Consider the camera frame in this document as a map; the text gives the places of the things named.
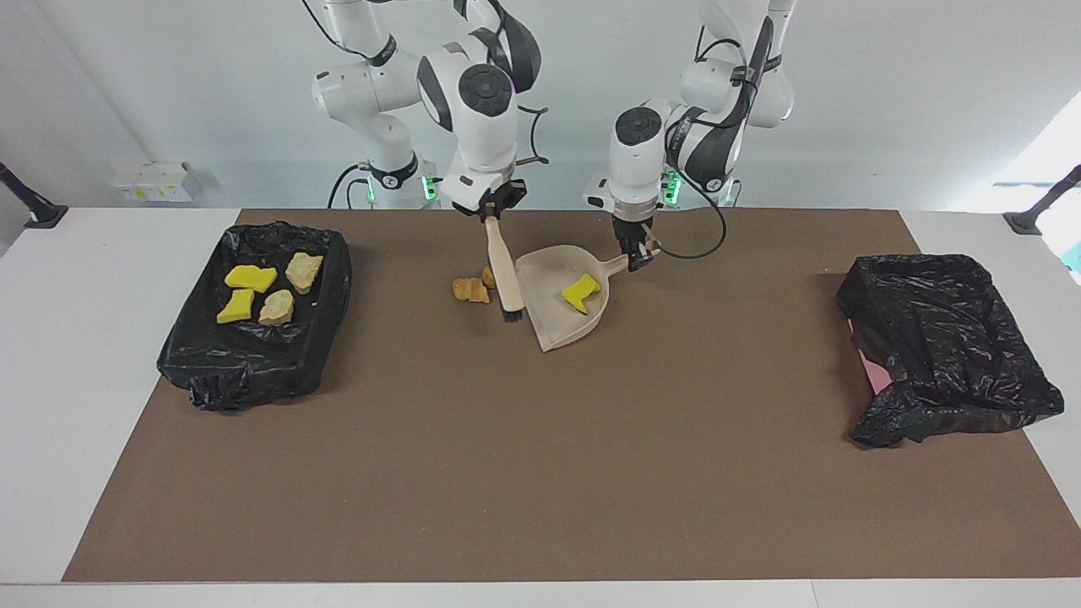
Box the beige hand brush black bristles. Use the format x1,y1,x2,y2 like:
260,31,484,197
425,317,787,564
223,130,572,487
482,215,526,325

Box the notched yellow sponge piece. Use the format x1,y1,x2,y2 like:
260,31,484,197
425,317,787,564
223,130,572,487
562,273,603,316

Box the beige plastic dustpan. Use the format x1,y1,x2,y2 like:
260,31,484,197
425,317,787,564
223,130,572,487
514,244,632,354

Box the orange striped scrap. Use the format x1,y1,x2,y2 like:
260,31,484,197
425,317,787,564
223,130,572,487
285,252,324,295

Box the pale tan scrap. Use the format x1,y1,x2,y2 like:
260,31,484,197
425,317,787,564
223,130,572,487
258,290,296,327

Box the large yellow sponge piece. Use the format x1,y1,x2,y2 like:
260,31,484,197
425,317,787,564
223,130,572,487
225,264,279,293

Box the small yellow green sponge piece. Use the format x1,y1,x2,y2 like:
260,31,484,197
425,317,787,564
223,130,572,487
216,288,256,325

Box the pink plastic bin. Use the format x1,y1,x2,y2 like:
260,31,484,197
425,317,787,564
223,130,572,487
857,348,894,396

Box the black plastic trash bag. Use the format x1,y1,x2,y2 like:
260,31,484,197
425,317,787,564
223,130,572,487
836,253,1065,448
157,221,353,412

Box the brown table mat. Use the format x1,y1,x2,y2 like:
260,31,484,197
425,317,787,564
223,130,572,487
62,209,1081,584

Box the right arm gripper cable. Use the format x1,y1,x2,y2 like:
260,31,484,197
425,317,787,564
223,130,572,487
507,103,550,167

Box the arm gripper cable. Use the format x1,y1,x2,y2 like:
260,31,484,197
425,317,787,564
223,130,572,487
507,103,550,167
650,182,729,261

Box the left arm gripper cable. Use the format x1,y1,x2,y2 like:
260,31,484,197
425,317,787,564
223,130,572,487
650,182,729,261

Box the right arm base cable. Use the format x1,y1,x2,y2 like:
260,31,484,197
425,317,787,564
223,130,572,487
328,163,372,209

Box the white wall boxes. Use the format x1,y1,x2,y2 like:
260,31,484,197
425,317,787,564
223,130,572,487
111,160,204,204

